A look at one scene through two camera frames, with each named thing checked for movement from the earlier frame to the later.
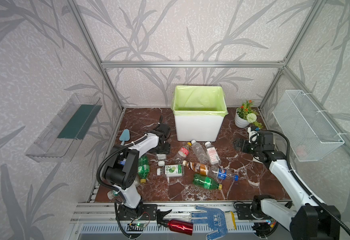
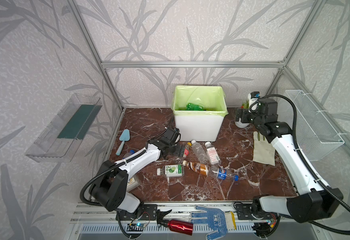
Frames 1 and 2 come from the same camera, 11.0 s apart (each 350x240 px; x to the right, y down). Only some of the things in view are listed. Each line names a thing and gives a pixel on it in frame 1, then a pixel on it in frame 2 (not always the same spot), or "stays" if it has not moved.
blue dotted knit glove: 215,218 stays
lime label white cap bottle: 173,170 stays
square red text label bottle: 212,153 stays
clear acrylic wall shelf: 57,142 stays
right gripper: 246,145 → 244,114
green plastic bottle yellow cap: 206,182 → 190,106
